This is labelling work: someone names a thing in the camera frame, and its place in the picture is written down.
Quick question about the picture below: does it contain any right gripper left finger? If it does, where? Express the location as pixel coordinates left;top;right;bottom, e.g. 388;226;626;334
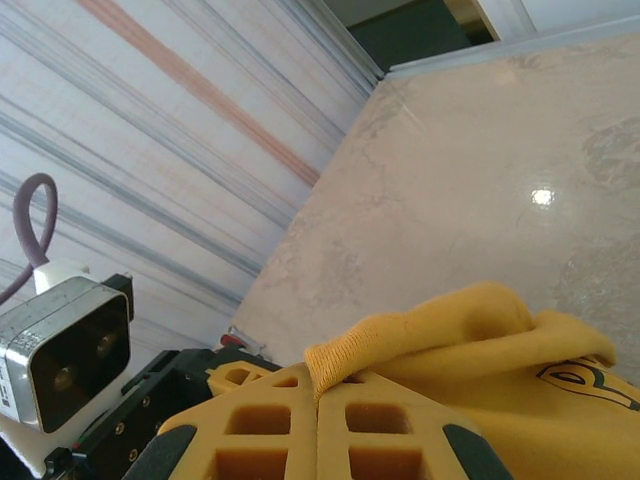
124;362;320;480

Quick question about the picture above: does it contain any orange t-shirt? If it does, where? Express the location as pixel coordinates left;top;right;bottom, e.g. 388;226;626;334
303;280;640;480

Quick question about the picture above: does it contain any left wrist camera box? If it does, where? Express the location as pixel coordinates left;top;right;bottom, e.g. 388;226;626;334
0;258;137;480

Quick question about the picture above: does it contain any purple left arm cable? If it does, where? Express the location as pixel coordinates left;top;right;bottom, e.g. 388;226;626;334
0;172;60;307

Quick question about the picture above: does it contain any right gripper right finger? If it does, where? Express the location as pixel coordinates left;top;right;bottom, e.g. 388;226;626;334
318;372;516;480

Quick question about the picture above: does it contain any aluminium table end rail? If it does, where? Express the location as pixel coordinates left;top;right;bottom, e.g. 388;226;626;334
383;22;640;84

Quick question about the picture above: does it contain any white door frame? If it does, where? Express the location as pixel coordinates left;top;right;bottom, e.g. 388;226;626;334
444;0;539;42

